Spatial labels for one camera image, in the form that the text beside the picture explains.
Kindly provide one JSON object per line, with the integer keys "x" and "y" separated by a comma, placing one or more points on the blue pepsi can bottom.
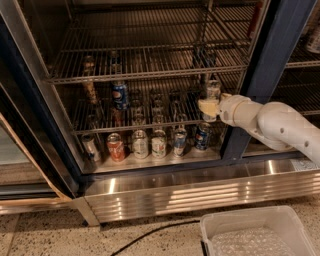
{"x": 202, "y": 136}

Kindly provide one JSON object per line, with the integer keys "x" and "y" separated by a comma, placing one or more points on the stainless steel display fridge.
{"x": 235, "y": 169}

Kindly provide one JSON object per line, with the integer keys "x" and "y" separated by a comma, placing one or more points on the red coca-cola can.
{"x": 116, "y": 147}

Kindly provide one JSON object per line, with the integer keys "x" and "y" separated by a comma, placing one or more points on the middle wire fridge shelf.
{"x": 167, "y": 101}

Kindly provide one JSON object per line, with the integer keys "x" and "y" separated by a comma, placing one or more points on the green white can left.
{"x": 140, "y": 144}

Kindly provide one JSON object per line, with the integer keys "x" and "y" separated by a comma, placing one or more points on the top wire fridge shelf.
{"x": 154, "y": 41}

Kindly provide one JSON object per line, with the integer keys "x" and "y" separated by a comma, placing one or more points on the silver blue redbull can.
{"x": 212, "y": 92}

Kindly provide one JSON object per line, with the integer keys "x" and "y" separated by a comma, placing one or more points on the tan patterned slim can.
{"x": 90, "y": 92}

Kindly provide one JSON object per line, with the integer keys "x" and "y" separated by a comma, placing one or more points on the blue pepsi can middle shelf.
{"x": 120, "y": 95}

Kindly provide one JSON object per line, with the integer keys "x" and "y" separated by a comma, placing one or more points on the silver can bottom left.
{"x": 88, "y": 141}

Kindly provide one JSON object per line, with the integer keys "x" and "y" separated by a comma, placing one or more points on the wire fridge shelf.
{"x": 154, "y": 41}
{"x": 167, "y": 101}

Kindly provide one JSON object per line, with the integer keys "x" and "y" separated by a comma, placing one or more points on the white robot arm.
{"x": 275, "y": 124}

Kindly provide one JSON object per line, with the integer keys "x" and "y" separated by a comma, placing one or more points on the right compartment wire shelf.
{"x": 299, "y": 83}

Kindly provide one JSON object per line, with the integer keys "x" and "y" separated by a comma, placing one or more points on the green white can right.
{"x": 158, "y": 143}

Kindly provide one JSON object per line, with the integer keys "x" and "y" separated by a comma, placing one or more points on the green white can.
{"x": 140, "y": 144}
{"x": 158, "y": 143}

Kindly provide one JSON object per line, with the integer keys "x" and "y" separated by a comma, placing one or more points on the open glass fridge door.
{"x": 33, "y": 177}

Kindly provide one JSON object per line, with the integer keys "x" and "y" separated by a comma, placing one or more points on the clear plastic bin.
{"x": 264, "y": 231}

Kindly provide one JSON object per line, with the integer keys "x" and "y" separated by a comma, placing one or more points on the silver can right compartment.
{"x": 313, "y": 42}

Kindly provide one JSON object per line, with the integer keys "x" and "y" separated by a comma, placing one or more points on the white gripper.
{"x": 229, "y": 109}

